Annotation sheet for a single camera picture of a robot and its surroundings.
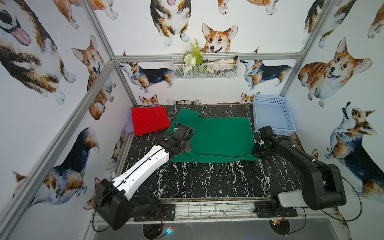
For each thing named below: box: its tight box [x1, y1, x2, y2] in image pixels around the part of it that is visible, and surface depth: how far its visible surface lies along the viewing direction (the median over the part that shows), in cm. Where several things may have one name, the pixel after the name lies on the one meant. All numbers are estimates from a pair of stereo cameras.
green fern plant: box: [183, 38, 205, 67], surface depth 83 cm
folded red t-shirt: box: [131, 106, 171, 136], surface depth 109 cm
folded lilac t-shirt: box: [125, 112, 133, 133], surface depth 108 cm
